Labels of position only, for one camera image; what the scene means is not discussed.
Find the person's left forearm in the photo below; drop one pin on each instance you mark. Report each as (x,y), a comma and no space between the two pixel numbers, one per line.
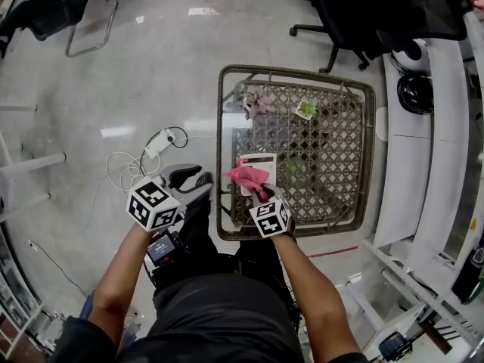
(115,278)

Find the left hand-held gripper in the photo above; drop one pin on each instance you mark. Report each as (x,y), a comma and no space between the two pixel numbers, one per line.
(153,202)

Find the white metal rack frame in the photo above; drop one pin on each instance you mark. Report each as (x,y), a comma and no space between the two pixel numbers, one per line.
(416,308)

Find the black cantilever chair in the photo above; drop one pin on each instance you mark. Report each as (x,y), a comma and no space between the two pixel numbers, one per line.
(56,13)

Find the black device with screen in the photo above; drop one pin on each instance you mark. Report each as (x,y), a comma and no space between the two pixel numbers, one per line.
(163,249)

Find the black mesh office chair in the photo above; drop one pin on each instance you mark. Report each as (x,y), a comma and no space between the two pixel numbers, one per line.
(382,17)

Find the pink artificial plant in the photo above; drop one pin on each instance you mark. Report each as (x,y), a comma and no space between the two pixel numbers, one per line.
(256,101)

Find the person's right forearm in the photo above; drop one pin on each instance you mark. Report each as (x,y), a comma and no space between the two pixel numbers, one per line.
(317,297)

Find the black round helmet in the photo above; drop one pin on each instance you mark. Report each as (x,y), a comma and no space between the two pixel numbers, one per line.
(415,94)

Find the person's black clothing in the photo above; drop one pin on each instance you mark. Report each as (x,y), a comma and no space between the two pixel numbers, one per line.
(215,301)

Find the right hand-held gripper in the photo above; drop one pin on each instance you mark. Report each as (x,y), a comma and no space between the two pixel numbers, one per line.
(273,219)

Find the wicker glass-top table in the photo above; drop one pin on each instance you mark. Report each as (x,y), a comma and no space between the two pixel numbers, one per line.
(295,153)

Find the white power strip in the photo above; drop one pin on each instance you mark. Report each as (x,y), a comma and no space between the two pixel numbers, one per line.
(160,141)

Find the pink cloth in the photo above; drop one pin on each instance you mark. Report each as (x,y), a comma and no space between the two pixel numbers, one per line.
(247,180)

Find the green plant in white pot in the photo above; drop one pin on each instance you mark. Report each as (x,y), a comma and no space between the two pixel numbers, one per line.
(306,109)

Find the white curved desk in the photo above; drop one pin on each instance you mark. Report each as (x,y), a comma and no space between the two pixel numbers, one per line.
(427,134)

